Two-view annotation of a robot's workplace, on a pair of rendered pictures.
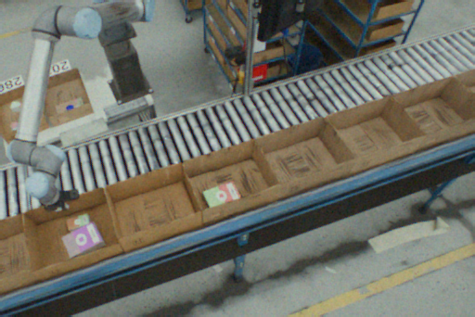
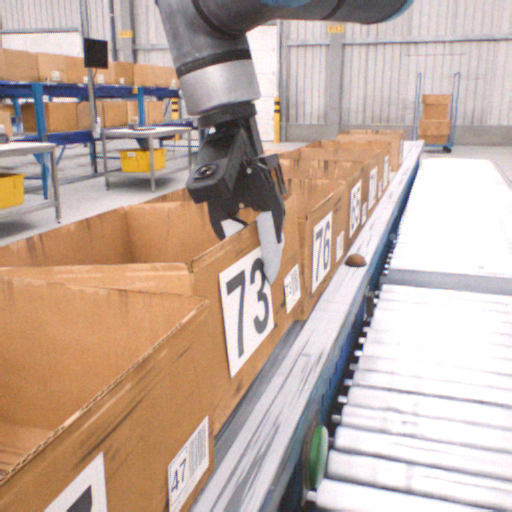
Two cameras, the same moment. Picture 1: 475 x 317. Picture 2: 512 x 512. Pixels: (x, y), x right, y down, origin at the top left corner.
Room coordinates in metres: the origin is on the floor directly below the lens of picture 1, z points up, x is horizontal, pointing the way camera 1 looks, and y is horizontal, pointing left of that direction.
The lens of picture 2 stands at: (1.26, -0.01, 1.22)
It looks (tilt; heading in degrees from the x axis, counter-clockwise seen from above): 16 degrees down; 119
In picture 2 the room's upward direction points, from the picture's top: straight up
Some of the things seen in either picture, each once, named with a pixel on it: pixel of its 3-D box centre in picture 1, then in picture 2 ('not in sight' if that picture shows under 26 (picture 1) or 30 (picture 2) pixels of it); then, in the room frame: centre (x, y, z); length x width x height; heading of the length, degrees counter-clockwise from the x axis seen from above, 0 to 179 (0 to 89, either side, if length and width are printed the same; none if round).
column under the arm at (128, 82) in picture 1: (124, 69); not in sight; (1.97, 0.30, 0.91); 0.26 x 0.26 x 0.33; 17
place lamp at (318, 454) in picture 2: not in sight; (320, 456); (1.03, 0.55, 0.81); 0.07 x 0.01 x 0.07; 102
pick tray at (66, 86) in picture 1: (65, 95); not in sight; (1.91, 0.73, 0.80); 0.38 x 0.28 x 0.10; 16
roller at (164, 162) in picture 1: (161, 156); not in sight; (1.36, 0.13, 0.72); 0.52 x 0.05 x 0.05; 12
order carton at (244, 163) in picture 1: (229, 182); not in sight; (0.96, -0.21, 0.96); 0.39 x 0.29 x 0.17; 102
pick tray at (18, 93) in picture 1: (19, 112); not in sight; (1.83, 1.03, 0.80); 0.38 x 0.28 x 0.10; 20
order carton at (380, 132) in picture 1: (369, 135); not in sight; (1.12, -0.98, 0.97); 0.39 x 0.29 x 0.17; 101
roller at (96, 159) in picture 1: (99, 175); not in sight; (1.28, 0.51, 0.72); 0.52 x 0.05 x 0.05; 12
